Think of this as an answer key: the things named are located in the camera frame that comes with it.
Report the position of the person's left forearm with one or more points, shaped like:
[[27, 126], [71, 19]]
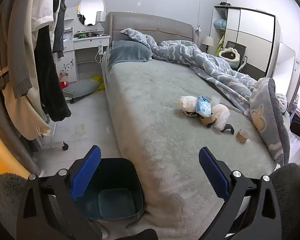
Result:
[[7, 195]]

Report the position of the brown paper cup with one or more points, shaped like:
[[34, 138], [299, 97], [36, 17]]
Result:
[[242, 137]]

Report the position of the white and black wardrobe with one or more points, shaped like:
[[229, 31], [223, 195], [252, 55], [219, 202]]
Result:
[[252, 27]]

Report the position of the red box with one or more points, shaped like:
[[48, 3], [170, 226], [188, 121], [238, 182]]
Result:
[[63, 85]]

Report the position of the dark grey knit sweater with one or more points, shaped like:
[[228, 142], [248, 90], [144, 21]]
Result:
[[59, 25]]

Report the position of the small black and white box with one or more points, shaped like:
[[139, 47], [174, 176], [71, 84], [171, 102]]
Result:
[[190, 115]]

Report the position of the grey cushioned wheeled stool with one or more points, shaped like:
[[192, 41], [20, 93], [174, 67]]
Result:
[[82, 87]]

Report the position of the oval wall mirror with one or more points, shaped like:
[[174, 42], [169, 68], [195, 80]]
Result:
[[92, 7]]

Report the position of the cream coat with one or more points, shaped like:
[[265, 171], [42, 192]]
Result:
[[22, 105]]

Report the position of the grey bed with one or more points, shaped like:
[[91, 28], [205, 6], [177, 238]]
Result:
[[145, 100]]

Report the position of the clear plastic wrapper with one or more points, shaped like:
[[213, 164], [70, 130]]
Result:
[[216, 100]]

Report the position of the white sock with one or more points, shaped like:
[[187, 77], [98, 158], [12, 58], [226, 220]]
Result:
[[187, 103], [221, 116]]

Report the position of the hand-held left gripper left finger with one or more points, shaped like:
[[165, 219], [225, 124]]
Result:
[[86, 175]]

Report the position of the yellow plastic bag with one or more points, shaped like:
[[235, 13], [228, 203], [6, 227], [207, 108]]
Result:
[[97, 78]]

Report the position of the brown knit cardigan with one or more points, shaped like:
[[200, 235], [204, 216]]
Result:
[[5, 42]]

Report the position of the brown tape roll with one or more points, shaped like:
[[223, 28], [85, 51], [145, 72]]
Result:
[[207, 120]]

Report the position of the blue patterned blanket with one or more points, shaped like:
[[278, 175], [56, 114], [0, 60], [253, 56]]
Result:
[[215, 67]]

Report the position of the white dressing table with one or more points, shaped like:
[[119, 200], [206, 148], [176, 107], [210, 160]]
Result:
[[90, 42]]

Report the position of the person's right forearm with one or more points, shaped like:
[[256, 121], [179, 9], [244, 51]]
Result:
[[287, 192]]

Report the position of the grey-blue pillow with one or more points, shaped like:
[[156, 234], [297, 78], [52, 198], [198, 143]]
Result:
[[130, 51]]

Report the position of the bedside lamp with shade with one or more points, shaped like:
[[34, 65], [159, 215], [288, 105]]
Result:
[[208, 41]]

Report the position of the small black curved object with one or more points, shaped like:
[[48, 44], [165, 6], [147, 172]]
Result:
[[227, 129]]

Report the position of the dark teal trash bin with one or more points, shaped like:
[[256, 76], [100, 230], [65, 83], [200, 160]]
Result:
[[115, 200]]

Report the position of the blue wet wipes packet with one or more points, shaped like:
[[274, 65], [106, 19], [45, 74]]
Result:
[[204, 106]]

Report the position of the wall socket with plug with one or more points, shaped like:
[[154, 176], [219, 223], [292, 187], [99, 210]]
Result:
[[199, 29]]

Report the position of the light blue shelf pillow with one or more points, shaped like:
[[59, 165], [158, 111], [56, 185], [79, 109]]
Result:
[[220, 24]]

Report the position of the black office chair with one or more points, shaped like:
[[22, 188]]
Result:
[[241, 47]]

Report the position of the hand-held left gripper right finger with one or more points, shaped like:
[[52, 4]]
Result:
[[213, 172]]

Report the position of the crumpled clear floor wrapper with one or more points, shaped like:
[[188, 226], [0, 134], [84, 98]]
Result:
[[79, 131]]

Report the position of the white clothes rack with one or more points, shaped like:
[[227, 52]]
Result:
[[52, 145]]

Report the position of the white and green pet bed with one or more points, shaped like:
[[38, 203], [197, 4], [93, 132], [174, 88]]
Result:
[[228, 55]]

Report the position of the black fleece garment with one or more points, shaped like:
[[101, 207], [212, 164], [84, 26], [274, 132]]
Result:
[[50, 80]]

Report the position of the white dresser lamp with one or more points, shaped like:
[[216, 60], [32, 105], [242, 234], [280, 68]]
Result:
[[101, 17]]

